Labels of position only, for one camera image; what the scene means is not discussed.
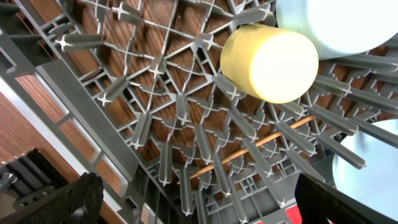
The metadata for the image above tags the red plastic tray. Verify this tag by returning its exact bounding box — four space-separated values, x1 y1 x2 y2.
252 185 302 224

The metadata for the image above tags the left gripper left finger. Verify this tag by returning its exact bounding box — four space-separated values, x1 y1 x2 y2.
1 172 104 224

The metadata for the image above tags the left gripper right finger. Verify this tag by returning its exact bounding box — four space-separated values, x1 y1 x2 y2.
295 173 397 224

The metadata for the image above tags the large light blue plate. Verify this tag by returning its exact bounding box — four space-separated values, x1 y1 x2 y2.
332 131 397 220

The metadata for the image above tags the light blue small bowl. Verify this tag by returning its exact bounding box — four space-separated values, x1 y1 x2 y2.
275 0 397 60

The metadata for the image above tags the wooden chopstick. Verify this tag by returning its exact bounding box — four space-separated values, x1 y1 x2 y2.
190 115 315 182

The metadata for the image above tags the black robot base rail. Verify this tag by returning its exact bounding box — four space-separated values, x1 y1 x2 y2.
1 148 68 218

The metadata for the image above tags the grey dishwasher rack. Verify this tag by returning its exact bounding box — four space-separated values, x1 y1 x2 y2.
1 0 397 223

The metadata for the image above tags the yellow plastic cup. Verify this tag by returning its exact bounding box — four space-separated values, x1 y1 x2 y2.
220 24 319 104

